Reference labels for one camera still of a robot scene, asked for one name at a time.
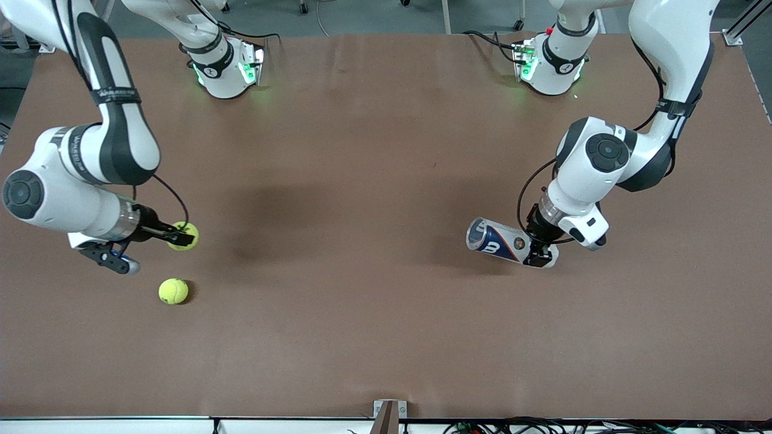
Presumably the yellow tennis ball black logo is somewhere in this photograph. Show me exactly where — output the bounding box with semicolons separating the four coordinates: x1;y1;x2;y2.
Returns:
167;221;200;252

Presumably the clear plastic tennis ball can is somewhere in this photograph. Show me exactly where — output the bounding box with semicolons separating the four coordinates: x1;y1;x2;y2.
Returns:
466;217;543;264

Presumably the plain yellow tennis ball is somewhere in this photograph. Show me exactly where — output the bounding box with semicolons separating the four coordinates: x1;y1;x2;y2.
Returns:
159;278;189;306

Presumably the tangled black cable bundle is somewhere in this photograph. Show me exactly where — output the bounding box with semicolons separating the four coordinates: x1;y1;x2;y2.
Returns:
443;416;772;434

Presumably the black left base cable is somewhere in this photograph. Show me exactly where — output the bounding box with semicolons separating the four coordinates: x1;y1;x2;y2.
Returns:
463;30;522;64

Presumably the black base cable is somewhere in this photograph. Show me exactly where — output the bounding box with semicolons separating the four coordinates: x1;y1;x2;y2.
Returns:
463;30;522;64
190;0;281;61

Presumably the black right base cable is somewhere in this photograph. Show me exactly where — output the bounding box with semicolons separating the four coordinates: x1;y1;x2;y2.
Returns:
190;0;281;61

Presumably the aluminium frame post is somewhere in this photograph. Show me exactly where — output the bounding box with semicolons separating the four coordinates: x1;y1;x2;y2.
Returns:
721;0;772;46

